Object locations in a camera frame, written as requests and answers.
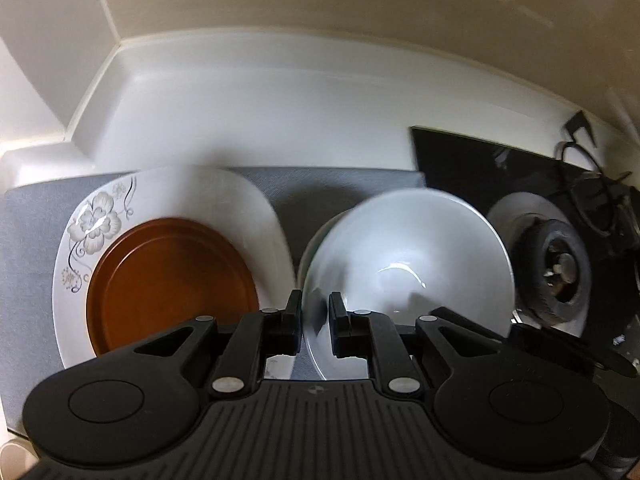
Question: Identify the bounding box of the black glass gas stove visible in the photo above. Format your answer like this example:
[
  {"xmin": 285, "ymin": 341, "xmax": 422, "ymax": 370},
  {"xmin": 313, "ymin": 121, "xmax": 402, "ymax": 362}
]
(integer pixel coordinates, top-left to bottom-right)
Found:
[{"xmin": 410, "ymin": 126, "xmax": 640, "ymax": 391}]

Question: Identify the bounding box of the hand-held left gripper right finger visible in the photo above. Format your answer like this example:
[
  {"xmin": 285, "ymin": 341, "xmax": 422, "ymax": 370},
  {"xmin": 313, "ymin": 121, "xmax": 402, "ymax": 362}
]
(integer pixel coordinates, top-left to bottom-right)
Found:
[{"xmin": 328, "ymin": 293, "xmax": 547, "ymax": 402}]

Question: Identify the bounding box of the plain white bowl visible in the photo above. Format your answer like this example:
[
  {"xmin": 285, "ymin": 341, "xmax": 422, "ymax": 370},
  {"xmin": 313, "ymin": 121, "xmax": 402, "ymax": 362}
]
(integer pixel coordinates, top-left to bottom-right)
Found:
[{"xmin": 300, "ymin": 189, "xmax": 516, "ymax": 382}]

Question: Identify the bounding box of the round metal stove burner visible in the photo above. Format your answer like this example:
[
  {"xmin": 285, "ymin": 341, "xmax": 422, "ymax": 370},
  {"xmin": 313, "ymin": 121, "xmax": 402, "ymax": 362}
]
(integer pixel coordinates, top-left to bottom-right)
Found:
[{"xmin": 487, "ymin": 192, "xmax": 594, "ymax": 338}]

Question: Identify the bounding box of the light blue bowl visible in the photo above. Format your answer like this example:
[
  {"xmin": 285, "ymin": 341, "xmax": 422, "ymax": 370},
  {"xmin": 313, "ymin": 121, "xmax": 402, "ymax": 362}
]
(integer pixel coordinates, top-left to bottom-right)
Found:
[{"xmin": 297, "ymin": 212, "xmax": 346, "ymax": 286}]

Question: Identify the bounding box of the black iron pan support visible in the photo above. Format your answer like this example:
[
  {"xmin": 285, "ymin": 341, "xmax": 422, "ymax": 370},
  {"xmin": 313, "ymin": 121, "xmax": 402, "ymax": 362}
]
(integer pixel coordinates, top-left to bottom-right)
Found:
[{"xmin": 560, "ymin": 110, "xmax": 640, "ymax": 261}]

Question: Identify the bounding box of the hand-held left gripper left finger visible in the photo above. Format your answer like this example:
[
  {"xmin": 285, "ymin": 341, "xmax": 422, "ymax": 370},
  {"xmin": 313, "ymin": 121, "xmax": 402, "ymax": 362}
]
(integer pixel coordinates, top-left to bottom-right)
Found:
[{"xmin": 95, "ymin": 289, "xmax": 304, "ymax": 402}]

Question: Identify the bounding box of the brown round plate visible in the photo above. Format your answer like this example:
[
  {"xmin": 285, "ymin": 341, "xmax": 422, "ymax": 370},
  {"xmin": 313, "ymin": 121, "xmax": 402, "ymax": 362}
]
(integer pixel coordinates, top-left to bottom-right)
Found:
[{"xmin": 85, "ymin": 217, "xmax": 261, "ymax": 358}]

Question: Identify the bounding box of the white square floral plate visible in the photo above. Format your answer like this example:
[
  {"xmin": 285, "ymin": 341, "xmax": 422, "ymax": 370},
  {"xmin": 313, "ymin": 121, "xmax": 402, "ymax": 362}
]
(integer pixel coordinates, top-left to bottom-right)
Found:
[{"xmin": 52, "ymin": 167, "xmax": 296, "ymax": 372}]

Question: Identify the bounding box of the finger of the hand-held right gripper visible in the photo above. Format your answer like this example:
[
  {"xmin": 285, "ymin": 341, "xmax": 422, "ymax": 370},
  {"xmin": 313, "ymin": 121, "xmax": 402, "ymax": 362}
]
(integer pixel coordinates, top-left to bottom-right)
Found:
[{"xmin": 510, "ymin": 324, "xmax": 638, "ymax": 377}]

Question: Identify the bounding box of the grey counter mat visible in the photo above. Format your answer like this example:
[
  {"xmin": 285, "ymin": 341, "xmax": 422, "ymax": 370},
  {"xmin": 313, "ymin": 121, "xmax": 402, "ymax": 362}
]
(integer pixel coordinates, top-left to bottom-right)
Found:
[{"xmin": 0, "ymin": 166, "xmax": 426, "ymax": 431}]

